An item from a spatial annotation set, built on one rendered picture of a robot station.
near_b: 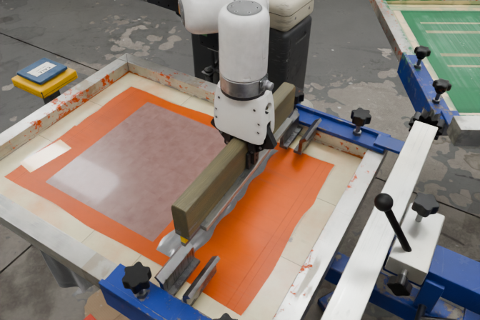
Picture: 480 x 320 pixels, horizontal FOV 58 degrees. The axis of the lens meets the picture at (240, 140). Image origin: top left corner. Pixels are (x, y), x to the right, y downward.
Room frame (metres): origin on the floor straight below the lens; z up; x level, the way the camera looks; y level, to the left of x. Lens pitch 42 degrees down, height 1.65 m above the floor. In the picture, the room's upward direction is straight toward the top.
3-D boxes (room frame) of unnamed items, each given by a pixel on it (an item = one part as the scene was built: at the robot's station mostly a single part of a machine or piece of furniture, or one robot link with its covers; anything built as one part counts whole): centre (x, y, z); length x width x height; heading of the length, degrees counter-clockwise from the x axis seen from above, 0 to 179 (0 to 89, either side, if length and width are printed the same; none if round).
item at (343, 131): (0.79, -0.20, 0.98); 0.30 x 0.05 x 0.07; 59
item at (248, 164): (0.57, -0.03, 1.11); 0.03 x 0.03 x 0.07; 59
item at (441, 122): (0.75, -0.42, 1.02); 0.07 x 0.06 x 0.07; 59
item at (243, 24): (0.62, -0.01, 1.33); 0.15 x 0.10 x 0.11; 12
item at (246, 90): (0.58, -0.01, 1.26); 0.09 x 0.07 x 0.03; 59
